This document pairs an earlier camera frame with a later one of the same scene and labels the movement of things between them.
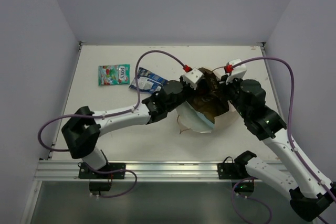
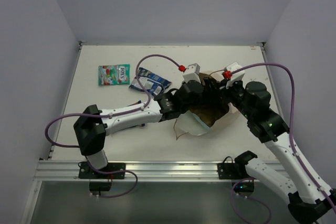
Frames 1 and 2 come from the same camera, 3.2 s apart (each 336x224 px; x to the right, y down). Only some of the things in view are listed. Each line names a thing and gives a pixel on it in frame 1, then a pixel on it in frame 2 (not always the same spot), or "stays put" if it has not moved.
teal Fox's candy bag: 114,74 stays put
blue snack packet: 148,82 stays put
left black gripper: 188,89 to 203,92
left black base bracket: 97,188 stays put
